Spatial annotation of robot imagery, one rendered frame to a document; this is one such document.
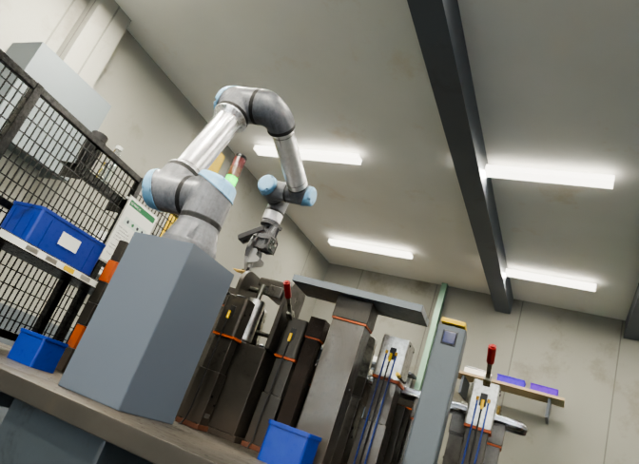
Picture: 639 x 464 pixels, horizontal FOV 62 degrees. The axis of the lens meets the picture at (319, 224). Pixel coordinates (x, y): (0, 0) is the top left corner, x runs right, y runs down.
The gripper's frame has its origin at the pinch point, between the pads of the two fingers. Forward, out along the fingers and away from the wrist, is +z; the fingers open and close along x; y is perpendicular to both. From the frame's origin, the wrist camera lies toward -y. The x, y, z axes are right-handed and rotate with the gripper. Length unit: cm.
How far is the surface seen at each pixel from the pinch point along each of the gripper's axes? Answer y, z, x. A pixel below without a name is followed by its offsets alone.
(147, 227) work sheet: -67, -11, 12
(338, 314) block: 57, 16, -36
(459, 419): 89, 28, 1
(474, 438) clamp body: 96, 34, -18
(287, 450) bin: 61, 52, -47
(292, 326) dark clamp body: 40, 21, -24
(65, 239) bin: -44, 17, -42
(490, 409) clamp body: 98, 25, -18
